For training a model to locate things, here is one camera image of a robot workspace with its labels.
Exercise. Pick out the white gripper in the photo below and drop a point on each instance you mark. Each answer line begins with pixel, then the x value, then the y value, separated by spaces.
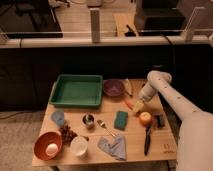
pixel 145 94

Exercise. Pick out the red orange pepper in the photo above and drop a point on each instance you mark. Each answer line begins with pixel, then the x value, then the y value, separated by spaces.
pixel 129 105

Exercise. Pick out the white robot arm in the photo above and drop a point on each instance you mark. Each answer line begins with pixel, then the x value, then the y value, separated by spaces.
pixel 195 143

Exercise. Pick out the small metal cup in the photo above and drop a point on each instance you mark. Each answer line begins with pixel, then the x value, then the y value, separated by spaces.
pixel 88 120

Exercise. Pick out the white cup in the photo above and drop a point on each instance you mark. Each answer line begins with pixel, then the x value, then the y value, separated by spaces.
pixel 79 147

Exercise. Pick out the blue plastic cup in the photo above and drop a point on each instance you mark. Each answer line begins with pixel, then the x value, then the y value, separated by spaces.
pixel 58 118

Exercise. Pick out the orange apple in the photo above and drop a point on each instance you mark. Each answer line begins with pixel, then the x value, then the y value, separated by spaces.
pixel 145 119

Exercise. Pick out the green sponge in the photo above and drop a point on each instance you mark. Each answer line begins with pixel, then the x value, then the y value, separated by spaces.
pixel 120 121

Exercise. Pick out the small black brush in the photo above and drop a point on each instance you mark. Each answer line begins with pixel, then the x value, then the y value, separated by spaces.
pixel 159 121

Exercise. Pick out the corn cob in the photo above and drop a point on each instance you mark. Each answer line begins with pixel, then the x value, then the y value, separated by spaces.
pixel 128 87

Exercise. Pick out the purple bowl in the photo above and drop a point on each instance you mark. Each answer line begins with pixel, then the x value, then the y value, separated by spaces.
pixel 113 87

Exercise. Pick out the gold metal fork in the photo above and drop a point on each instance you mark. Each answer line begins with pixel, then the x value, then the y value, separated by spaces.
pixel 103 125

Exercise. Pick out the blue cloth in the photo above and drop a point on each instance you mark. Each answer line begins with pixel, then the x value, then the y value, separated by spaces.
pixel 116 149

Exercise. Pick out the green plastic tray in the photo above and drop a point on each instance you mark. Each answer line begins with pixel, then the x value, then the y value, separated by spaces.
pixel 79 91

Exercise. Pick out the bunch of dark grapes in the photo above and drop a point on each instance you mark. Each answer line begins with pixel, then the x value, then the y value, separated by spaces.
pixel 67 134

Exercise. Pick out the white egg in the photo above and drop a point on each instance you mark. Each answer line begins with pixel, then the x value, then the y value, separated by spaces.
pixel 51 149

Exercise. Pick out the orange bowl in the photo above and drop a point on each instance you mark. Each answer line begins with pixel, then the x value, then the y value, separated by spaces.
pixel 43 141

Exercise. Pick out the white railing bar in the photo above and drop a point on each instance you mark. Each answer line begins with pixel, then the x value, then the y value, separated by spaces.
pixel 106 41

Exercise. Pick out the black handled knife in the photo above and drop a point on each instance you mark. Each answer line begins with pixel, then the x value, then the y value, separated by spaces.
pixel 147 140

